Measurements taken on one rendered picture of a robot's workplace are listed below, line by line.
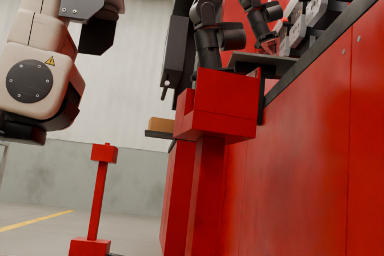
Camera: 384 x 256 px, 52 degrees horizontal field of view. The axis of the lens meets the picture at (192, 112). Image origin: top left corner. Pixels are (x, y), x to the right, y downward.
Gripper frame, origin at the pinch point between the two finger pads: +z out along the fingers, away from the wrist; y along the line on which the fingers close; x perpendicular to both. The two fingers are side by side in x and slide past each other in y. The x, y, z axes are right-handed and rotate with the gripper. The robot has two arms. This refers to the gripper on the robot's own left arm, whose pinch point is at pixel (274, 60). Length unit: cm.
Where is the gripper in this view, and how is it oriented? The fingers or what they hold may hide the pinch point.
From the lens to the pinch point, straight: 146.8
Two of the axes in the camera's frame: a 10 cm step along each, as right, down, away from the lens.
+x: -9.3, 3.5, -1.2
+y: -0.6, 1.9, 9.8
